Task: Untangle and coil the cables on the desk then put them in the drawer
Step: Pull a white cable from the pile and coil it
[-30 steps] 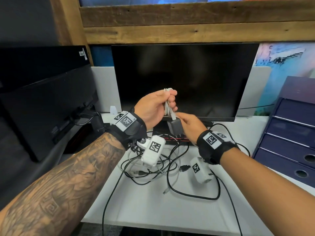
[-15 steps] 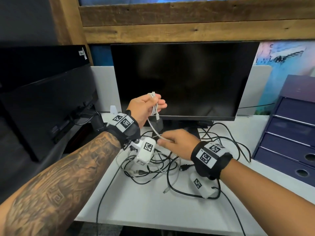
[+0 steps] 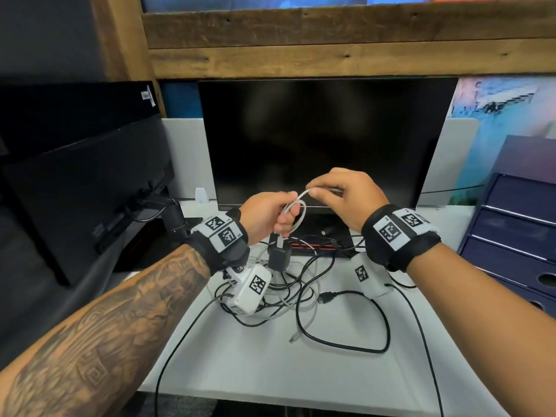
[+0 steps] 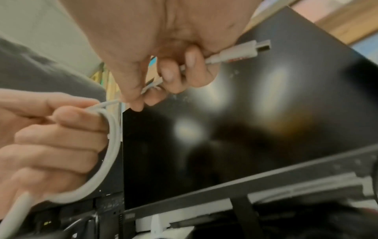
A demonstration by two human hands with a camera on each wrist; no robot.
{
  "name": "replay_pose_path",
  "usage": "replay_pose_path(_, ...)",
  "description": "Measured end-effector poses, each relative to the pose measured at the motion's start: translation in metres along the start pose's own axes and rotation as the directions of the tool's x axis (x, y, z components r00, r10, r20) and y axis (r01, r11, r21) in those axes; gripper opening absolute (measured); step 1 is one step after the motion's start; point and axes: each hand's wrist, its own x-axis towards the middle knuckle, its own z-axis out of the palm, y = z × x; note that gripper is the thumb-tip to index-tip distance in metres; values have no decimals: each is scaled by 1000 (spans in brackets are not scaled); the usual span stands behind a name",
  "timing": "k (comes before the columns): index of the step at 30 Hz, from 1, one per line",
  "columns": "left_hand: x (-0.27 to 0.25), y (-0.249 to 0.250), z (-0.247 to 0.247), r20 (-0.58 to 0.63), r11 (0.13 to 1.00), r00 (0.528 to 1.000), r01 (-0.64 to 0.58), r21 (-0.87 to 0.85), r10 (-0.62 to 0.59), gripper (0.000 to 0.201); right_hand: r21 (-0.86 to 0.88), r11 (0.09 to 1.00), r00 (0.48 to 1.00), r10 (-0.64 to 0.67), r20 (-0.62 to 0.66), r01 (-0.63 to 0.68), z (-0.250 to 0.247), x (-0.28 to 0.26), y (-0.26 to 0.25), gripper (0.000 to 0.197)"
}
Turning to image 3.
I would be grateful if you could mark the person's right hand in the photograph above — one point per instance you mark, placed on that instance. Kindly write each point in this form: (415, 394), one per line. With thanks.
(352, 195)

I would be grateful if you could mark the person's left hand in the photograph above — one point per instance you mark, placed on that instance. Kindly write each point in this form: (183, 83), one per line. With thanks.
(265, 212)

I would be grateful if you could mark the black charger plug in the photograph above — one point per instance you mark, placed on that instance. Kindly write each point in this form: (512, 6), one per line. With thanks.
(279, 258)

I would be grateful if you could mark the navy blue drawer unit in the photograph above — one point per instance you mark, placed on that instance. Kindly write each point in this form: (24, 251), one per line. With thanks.
(512, 238)

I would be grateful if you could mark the person's left forearm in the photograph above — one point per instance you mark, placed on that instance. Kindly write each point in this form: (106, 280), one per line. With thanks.
(108, 334)

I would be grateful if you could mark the person's right forearm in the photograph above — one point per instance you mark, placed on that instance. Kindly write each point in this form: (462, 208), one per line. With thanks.
(486, 325)

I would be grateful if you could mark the black computer monitor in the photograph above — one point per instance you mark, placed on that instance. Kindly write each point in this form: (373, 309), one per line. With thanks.
(326, 138)

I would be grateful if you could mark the white partition panel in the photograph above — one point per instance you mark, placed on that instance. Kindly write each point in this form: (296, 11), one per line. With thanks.
(447, 169)
(187, 156)

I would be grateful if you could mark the black panel with white sticker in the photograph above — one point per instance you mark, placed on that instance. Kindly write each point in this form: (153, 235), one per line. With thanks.
(65, 112)

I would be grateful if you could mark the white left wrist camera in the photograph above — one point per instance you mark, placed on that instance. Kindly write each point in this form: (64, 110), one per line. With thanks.
(249, 290)

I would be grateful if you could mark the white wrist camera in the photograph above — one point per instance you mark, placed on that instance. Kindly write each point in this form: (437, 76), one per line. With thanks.
(369, 277)
(249, 290)

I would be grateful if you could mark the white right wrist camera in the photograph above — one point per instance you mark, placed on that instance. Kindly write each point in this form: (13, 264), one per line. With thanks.
(369, 277)

